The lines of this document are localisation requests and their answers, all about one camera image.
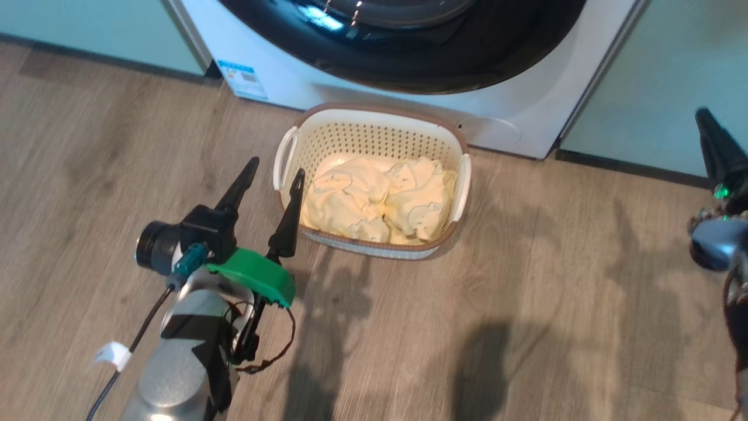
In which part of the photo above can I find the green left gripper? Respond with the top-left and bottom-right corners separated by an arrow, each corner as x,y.
205,156 -> 306,364

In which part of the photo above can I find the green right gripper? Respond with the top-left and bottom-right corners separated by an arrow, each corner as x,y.
695,108 -> 748,220

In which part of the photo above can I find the pale printed garment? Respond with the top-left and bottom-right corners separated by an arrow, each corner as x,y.
301,154 -> 391,244
383,157 -> 458,245

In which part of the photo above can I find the round black glass washer door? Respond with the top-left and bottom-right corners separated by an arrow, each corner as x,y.
219,0 -> 587,95

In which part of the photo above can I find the cream perforated laundry basket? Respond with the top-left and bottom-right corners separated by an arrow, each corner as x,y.
273,103 -> 472,261

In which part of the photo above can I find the white front-load washing machine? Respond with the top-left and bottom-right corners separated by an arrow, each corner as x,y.
164,0 -> 649,160

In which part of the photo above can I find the plain teal cabinet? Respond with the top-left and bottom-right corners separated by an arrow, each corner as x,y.
560,0 -> 748,177

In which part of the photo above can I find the blue energy label sticker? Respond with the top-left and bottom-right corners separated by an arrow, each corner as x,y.
217,58 -> 269,101

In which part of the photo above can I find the round white filter cover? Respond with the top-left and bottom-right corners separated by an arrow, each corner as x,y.
458,116 -> 523,144

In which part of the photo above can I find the teal cabinet with dark gap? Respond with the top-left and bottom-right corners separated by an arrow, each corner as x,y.
0,0 -> 206,77

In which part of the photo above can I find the thin brown wire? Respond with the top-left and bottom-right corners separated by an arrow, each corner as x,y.
231,301 -> 296,375

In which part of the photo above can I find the black cable with teal plug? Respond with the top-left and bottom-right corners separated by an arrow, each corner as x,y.
86,243 -> 209,421

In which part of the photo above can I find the white cable tag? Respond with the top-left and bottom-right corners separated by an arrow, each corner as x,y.
93,341 -> 133,372

